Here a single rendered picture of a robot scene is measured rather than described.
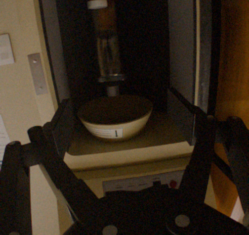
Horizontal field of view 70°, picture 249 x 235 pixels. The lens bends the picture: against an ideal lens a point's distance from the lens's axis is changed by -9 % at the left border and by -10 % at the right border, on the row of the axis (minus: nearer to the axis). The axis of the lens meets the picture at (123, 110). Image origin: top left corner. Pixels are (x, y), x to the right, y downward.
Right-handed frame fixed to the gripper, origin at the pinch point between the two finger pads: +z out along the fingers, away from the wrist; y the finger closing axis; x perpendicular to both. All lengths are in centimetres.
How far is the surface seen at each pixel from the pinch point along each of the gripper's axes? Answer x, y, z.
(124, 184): -20.3, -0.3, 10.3
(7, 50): 5, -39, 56
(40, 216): -89, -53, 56
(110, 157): -16.3, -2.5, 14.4
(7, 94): -12, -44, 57
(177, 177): -20.4, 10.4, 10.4
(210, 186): -22.7, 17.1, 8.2
